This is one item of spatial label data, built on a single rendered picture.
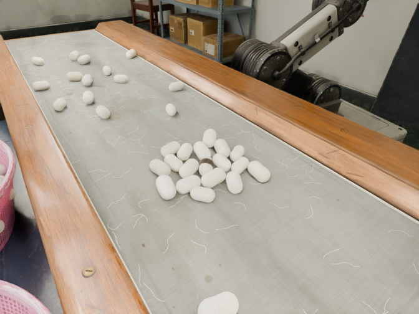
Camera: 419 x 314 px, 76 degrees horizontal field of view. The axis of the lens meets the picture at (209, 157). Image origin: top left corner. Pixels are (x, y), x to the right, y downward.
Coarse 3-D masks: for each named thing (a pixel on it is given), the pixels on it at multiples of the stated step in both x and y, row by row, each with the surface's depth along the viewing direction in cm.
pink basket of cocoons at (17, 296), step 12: (0, 288) 22; (12, 288) 22; (0, 300) 23; (12, 300) 22; (24, 300) 21; (36, 300) 21; (0, 312) 23; (12, 312) 23; (24, 312) 22; (36, 312) 21; (48, 312) 21
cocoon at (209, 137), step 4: (208, 132) 43; (212, 132) 43; (204, 136) 42; (208, 136) 42; (212, 136) 42; (204, 140) 42; (208, 140) 42; (212, 140) 42; (208, 144) 42; (212, 144) 42
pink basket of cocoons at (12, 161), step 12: (0, 144) 38; (0, 156) 39; (12, 156) 36; (12, 168) 34; (12, 180) 37; (0, 192) 31; (0, 204) 32; (12, 204) 37; (0, 216) 33; (12, 216) 37; (12, 228) 38; (0, 240) 34
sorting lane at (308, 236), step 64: (64, 64) 73; (128, 64) 74; (64, 128) 47; (128, 128) 47; (192, 128) 48; (256, 128) 48; (128, 192) 35; (256, 192) 35; (320, 192) 35; (128, 256) 28; (192, 256) 28; (256, 256) 28; (320, 256) 28; (384, 256) 28
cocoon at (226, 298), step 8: (216, 296) 23; (224, 296) 23; (232, 296) 23; (200, 304) 23; (208, 304) 22; (216, 304) 22; (224, 304) 22; (232, 304) 22; (200, 312) 22; (208, 312) 22; (216, 312) 22; (224, 312) 22; (232, 312) 22
